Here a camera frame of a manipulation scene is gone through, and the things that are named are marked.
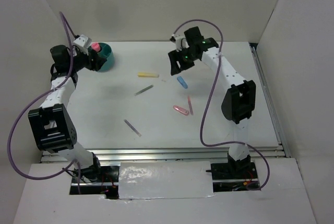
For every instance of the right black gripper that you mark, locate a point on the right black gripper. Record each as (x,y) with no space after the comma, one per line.
(175,56)

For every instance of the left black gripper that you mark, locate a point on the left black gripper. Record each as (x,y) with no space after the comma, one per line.
(97,61)

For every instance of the yellow highlighter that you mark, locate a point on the yellow highlighter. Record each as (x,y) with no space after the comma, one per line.
(147,75)

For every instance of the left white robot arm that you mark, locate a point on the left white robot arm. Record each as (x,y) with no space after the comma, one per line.
(51,125)

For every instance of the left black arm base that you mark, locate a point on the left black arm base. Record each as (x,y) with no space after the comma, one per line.
(95,180)

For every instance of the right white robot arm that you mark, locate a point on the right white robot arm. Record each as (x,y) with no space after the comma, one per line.
(239,94)

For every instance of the teal round compartment container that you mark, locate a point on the teal round compartment container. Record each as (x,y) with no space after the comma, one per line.
(107,53)

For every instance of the blue highlighter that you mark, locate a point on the blue highlighter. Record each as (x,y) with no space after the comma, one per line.
(182,82)

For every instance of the green grey pen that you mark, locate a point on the green grey pen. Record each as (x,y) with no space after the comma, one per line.
(143,90)

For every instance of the pink purple pen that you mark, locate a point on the pink purple pen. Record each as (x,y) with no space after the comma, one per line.
(190,105)

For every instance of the pink clear highlighter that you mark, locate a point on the pink clear highlighter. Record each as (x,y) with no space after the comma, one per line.
(181,110)

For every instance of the purple grey pen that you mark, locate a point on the purple grey pen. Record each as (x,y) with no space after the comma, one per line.
(132,127)

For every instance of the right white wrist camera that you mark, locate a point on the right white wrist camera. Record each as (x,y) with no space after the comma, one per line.
(179,41)

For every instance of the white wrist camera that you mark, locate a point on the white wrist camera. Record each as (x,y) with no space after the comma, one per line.
(179,41)
(82,43)

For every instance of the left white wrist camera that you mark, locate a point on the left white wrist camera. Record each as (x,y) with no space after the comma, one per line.
(82,43)

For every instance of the aluminium front rail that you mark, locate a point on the aluminium front rail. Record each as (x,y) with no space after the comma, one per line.
(115,155)

